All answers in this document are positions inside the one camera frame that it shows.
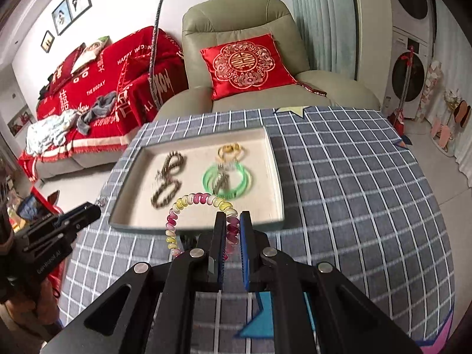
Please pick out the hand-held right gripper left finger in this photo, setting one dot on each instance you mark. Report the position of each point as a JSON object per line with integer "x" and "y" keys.
{"x": 221, "y": 250}

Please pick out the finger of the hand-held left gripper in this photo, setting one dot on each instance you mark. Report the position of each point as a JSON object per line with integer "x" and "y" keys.
{"x": 86, "y": 210}
{"x": 62, "y": 230}

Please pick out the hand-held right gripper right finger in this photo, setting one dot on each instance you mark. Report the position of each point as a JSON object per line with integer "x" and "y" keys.
{"x": 245, "y": 250}

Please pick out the green bangle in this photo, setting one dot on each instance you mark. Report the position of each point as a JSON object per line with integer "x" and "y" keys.
{"x": 236, "y": 190}

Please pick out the grey jewelry tray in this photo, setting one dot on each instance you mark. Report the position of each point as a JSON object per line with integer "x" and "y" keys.
{"x": 193, "y": 191}

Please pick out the silver clip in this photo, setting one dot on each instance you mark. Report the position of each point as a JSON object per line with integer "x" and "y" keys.
{"x": 221, "y": 180}

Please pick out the person's left hand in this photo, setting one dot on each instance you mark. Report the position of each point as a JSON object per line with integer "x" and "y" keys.
{"x": 40, "y": 309}

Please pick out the blue gift box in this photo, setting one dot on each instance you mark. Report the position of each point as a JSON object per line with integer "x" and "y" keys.
{"x": 31, "y": 206}

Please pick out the beige sofa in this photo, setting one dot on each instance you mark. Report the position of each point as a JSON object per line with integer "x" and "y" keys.
{"x": 84, "y": 158}

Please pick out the blue star sticker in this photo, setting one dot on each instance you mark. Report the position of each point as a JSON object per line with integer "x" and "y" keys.
{"x": 265, "y": 324}

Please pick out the light blue white blanket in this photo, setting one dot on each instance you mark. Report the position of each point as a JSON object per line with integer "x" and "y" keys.
{"x": 48, "y": 132}

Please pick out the grey garment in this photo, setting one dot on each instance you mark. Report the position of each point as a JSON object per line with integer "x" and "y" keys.
{"x": 96, "y": 112}

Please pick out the sofa with red cover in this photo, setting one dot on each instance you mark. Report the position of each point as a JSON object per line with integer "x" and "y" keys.
{"x": 110, "y": 70}

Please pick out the red pillow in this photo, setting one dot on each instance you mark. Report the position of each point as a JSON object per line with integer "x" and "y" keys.
{"x": 66, "y": 66}

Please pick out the pale yellow star sticker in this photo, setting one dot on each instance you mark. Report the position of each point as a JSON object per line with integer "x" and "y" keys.
{"x": 291, "y": 111}

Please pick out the photo printed pillow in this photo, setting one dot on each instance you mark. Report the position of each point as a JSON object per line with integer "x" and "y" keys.
{"x": 90, "y": 53}

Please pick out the red embroidered cushion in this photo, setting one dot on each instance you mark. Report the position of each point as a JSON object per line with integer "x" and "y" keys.
{"x": 247, "y": 66}

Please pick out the gooseneck phone stand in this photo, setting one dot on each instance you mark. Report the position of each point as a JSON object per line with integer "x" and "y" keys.
{"x": 156, "y": 37}

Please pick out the black framed portrait photo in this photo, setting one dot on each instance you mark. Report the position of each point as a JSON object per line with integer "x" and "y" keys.
{"x": 61, "y": 16}

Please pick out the pink star sticker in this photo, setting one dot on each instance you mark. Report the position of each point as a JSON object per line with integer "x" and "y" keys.
{"x": 435, "y": 335}

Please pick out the black framed couple photo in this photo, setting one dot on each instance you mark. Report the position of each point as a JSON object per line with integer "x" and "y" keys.
{"x": 79, "y": 0}

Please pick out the beige armchair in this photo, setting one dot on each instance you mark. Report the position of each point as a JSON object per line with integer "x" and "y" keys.
{"x": 239, "y": 18}

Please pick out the pale green curtain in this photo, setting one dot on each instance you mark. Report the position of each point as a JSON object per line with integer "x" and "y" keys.
{"x": 320, "y": 25}

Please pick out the pink flower decoration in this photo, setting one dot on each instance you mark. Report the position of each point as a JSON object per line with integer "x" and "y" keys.
{"x": 442, "y": 118}

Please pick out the white washing machine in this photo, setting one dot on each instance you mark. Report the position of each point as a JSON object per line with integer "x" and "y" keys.
{"x": 405, "y": 73}

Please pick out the unframed wall picture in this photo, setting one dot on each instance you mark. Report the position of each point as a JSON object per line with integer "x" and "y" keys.
{"x": 20, "y": 120}

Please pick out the small black picture frame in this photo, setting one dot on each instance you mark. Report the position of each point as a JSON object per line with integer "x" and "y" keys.
{"x": 47, "y": 41}

